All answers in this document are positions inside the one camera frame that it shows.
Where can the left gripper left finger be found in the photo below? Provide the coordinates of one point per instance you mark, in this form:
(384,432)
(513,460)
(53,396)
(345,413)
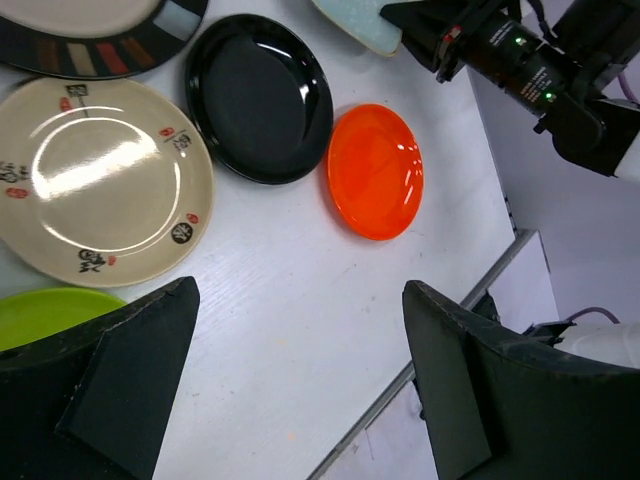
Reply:
(93,401)

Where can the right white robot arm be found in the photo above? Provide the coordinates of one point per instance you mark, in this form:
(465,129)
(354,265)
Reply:
(589,129)

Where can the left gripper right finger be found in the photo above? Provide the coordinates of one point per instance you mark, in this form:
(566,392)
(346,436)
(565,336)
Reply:
(501,405)

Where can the black glossy plate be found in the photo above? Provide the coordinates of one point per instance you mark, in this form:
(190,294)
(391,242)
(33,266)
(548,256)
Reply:
(259,98)

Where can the light blue rectangular dish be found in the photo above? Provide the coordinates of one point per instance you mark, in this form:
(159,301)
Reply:
(361,20)

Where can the small beige patterned plate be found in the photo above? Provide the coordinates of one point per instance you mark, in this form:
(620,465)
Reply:
(103,183)

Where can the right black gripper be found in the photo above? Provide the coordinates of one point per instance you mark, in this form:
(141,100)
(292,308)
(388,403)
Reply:
(487,37)

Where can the lime green plate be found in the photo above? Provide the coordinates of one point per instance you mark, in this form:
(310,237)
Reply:
(38,314)

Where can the orange glossy plate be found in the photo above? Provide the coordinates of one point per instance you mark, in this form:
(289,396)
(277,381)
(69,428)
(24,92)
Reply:
(375,172)

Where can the dark-rimmed beige centre plate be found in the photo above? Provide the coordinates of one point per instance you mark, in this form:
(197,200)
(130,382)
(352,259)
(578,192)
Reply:
(96,39)

